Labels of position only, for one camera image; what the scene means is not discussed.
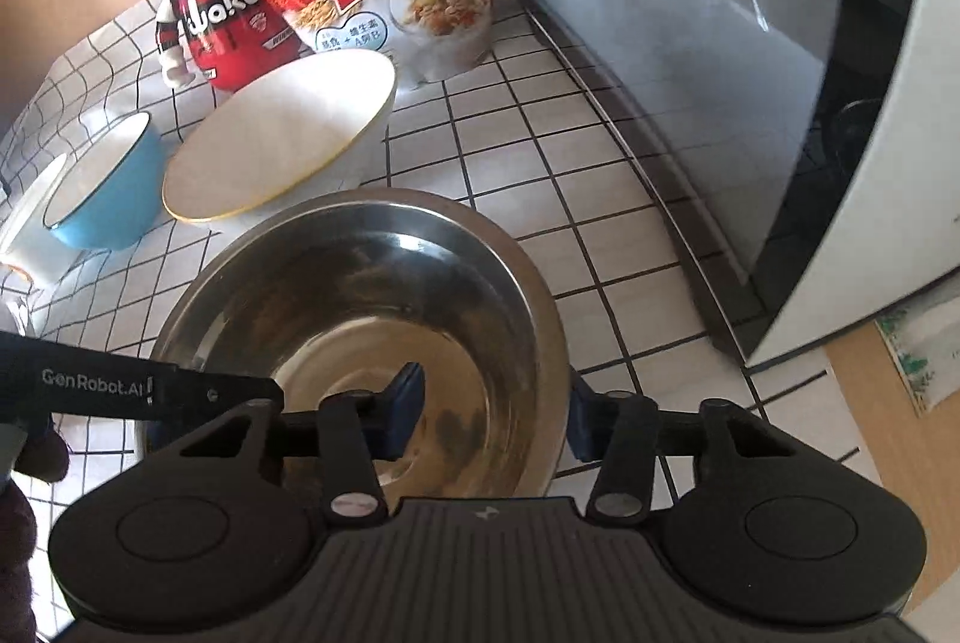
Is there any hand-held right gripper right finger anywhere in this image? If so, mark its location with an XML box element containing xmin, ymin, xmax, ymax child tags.
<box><xmin>566</xmin><ymin>365</ymin><xmax>797</xmax><ymax>524</ymax></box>

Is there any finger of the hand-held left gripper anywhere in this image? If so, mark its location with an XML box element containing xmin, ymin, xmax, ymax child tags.
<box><xmin>150</xmin><ymin>369</ymin><xmax>287</xmax><ymax>423</ymax></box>

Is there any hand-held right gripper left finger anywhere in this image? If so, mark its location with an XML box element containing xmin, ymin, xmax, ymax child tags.
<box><xmin>178</xmin><ymin>362</ymin><xmax>425</xmax><ymax>524</ymax></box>

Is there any stainless steel bowl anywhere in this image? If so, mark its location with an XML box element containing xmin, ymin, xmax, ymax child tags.
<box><xmin>135</xmin><ymin>189</ymin><xmax>569</xmax><ymax>498</ymax></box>

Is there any plain white bowl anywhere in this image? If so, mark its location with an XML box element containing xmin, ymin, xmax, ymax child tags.
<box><xmin>0</xmin><ymin>154</ymin><xmax>70</xmax><ymax>286</ymax></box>

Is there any blue bowl with dark rim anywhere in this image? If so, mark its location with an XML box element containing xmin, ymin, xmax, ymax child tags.
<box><xmin>41</xmin><ymin>111</ymin><xmax>164</xmax><ymax>251</ymax></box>

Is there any blue plate with yellow rim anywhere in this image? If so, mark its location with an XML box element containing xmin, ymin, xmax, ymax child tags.
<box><xmin>162</xmin><ymin>49</ymin><xmax>398</xmax><ymax>226</ymax></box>

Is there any person's left hand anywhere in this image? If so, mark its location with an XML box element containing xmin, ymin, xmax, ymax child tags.
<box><xmin>13</xmin><ymin>429</ymin><xmax>71</xmax><ymax>483</ymax></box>

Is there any white grid tablecloth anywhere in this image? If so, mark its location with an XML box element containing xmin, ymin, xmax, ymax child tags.
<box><xmin>0</xmin><ymin>0</ymin><xmax>886</xmax><ymax>464</ymax></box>

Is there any green printed white paper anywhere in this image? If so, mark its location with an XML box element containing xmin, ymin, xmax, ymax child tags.
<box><xmin>874</xmin><ymin>296</ymin><xmax>960</xmax><ymax>419</ymax></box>

